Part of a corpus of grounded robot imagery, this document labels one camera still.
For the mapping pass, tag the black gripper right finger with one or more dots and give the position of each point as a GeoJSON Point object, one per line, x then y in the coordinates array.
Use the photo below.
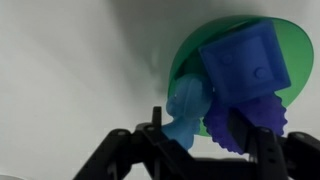
{"type": "Point", "coordinates": [283, 160]}

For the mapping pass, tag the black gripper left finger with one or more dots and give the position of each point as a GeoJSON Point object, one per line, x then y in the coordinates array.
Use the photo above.
{"type": "Point", "coordinates": [133, 156]}

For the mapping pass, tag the blue elephant toy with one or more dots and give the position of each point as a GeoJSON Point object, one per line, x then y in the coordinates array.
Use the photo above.
{"type": "Point", "coordinates": [190, 100]}

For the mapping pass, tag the green translucent bowl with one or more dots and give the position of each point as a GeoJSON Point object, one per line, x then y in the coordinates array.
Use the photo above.
{"type": "Point", "coordinates": [296, 50]}

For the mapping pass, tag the purple spiky ball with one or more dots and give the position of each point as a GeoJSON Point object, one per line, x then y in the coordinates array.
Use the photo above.
{"type": "Point", "coordinates": [266, 111]}

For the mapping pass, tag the blue cube block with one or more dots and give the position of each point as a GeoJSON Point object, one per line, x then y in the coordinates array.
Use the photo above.
{"type": "Point", "coordinates": [243, 63]}

